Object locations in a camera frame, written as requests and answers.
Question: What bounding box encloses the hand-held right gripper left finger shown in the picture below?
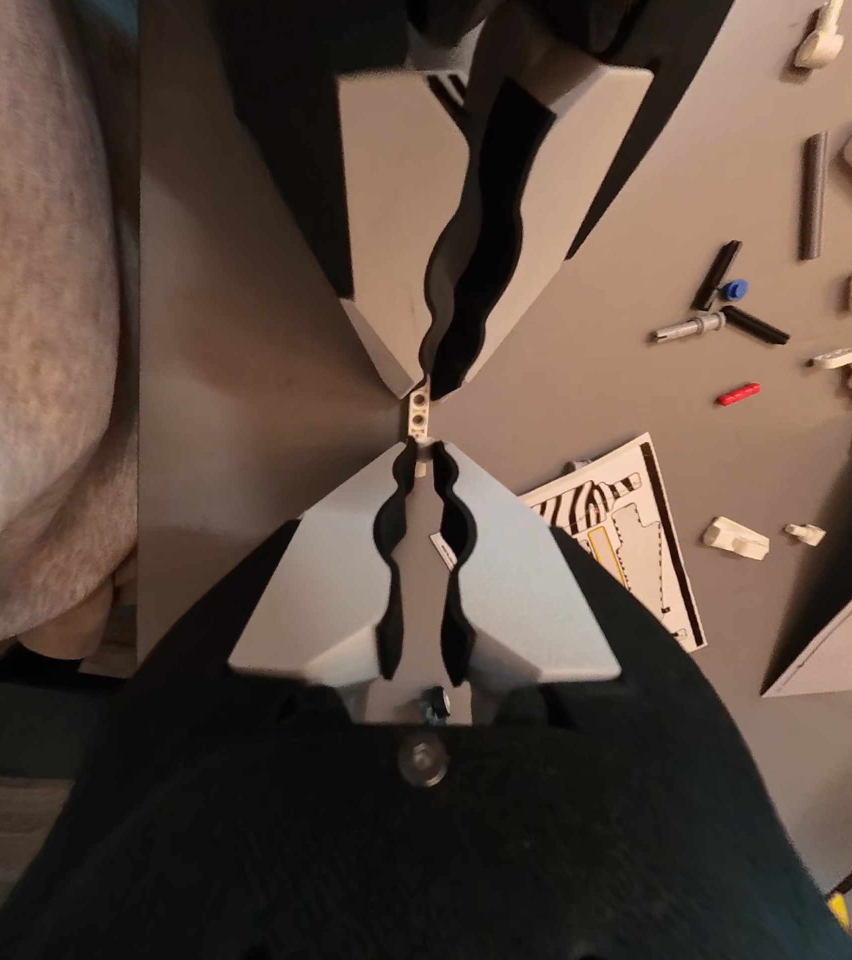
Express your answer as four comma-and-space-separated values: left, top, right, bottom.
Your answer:
227, 439, 418, 725

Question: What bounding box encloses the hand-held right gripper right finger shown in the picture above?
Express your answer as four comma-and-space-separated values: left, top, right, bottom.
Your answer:
430, 441, 623, 726

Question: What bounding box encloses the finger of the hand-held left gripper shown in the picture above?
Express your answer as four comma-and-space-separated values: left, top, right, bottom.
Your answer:
336, 67, 472, 400
424, 62, 657, 397

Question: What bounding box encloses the white short lego beam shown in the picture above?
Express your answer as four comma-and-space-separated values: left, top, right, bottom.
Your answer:
402, 384, 438, 481

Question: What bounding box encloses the black notched lego axle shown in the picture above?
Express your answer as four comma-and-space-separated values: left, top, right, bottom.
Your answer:
696, 240, 743, 312

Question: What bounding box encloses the white lego wedge panel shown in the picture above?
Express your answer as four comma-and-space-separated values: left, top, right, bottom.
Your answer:
702, 516, 770, 560

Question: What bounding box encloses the light grey long lego pin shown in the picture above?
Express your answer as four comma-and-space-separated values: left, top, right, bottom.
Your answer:
651, 313, 728, 345

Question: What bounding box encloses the grey lego axle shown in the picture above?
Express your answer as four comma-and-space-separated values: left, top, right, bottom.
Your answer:
799, 132, 832, 261

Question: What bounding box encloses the white lego axle connector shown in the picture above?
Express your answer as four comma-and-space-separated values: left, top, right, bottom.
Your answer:
793, 0, 847, 70

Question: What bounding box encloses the lego instruction booklet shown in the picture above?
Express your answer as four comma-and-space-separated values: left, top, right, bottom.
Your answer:
762, 551, 852, 699

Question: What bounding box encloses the zebra print sticker sheet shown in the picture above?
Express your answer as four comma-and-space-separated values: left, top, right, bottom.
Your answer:
519, 432, 708, 652

